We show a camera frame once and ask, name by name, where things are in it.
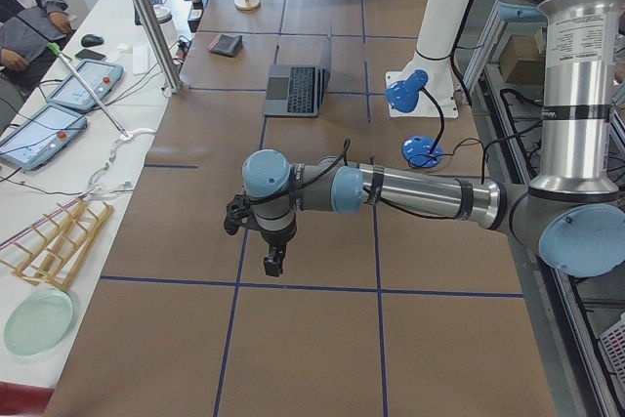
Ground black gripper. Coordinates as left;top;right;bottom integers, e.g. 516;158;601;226
260;224;297;276

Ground grey laptop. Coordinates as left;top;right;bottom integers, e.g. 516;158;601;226
263;28;333;118

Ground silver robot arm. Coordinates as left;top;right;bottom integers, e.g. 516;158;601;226
225;0;624;277

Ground blue desk lamp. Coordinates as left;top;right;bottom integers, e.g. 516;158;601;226
386;69;445;169

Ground grey folded cloth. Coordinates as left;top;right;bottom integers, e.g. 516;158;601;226
208;34;243;58

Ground wooden dish rack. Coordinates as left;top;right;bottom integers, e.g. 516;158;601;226
1;198;114;292

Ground far teach pendant tablet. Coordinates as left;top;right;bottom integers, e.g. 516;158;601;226
46;60;124;112

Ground teach pendant tablet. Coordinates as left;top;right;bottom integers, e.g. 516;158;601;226
46;60;124;112
1;104;88;171

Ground light green plate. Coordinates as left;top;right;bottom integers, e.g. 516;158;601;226
3;289;74;356

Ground near teach pendant tablet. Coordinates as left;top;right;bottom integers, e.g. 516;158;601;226
1;104;88;171

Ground black smartphone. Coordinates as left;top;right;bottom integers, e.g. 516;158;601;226
75;48;106;61

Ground black computer mouse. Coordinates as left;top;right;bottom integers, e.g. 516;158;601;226
81;34;104;48

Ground metal grabber stick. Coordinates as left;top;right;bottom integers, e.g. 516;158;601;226
47;42;133;141

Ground cardboard box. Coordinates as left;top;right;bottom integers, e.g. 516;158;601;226
499;35;545;85

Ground seated person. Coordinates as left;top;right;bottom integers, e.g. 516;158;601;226
1;0;73;95

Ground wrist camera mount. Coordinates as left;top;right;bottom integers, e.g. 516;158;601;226
223;194;253;235

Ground aluminium frame post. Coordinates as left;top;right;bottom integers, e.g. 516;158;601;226
133;0;183;94

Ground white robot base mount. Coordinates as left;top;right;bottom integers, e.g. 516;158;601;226
386;0;469;118

